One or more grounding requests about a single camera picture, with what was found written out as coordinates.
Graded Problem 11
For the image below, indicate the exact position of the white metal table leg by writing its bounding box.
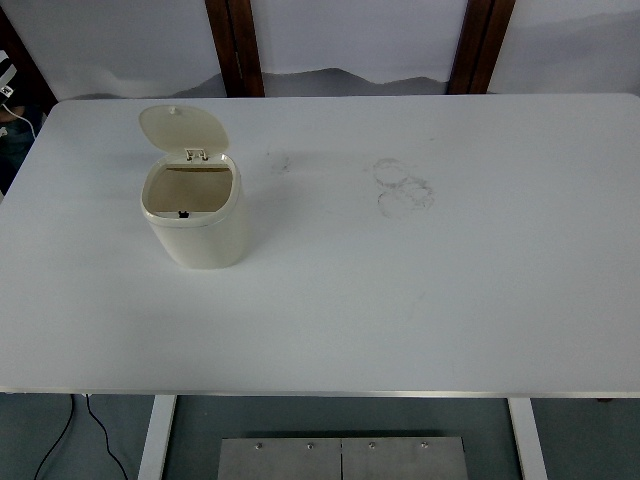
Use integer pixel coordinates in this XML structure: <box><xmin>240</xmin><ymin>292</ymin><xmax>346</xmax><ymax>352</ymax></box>
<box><xmin>137</xmin><ymin>395</ymin><xmax>178</xmax><ymax>480</ymax></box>
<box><xmin>506</xmin><ymin>397</ymin><xmax>551</xmax><ymax>480</ymax></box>

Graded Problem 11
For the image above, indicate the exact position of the cream plastic lidded trash bin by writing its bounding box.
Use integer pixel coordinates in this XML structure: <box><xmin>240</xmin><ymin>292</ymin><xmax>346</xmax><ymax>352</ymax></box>
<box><xmin>138</xmin><ymin>103</ymin><xmax>252</xmax><ymax>271</ymax></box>

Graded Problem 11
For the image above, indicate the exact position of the grey metal plate with screws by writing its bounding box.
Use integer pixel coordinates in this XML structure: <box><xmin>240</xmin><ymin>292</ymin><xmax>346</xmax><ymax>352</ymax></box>
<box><xmin>218</xmin><ymin>436</ymin><xmax>469</xmax><ymax>480</ymax></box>

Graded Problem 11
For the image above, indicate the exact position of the dark brown wooden screen post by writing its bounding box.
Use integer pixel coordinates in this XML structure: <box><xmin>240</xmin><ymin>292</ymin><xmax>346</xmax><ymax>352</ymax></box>
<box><xmin>445</xmin><ymin>0</ymin><xmax>517</xmax><ymax>96</ymax></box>
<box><xmin>203</xmin><ymin>0</ymin><xmax>267</xmax><ymax>99</ymax></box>
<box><xmin>0</xmin><ymin>8</ymin><xmax>59</xmax><ymax>107</ymax></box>

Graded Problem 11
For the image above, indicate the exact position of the thin black floor cable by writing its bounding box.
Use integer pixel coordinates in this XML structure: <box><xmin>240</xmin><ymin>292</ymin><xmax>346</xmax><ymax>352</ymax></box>
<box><xmin>85</xmin><ymin>394</ymin><xmax>129</xmax><ymax>480</ymax></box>
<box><xmin>33</xmin><ymin>394</ymin><xmax>77</xmax><ymax>480</ymax></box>

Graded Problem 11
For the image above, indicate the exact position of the thin white cable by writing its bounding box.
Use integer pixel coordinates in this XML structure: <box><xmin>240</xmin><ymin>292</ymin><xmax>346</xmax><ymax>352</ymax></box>
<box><xmin>1</xmin><ymin>101</ymin><xmax>37</xmax><ymax>139</ymax></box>

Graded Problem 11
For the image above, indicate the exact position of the white box device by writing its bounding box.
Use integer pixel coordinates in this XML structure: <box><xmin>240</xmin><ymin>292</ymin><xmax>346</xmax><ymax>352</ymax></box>
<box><xmin>0</xmin><ymin>49</ymin><xmax>19</xmax><ymax>105</ymax></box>

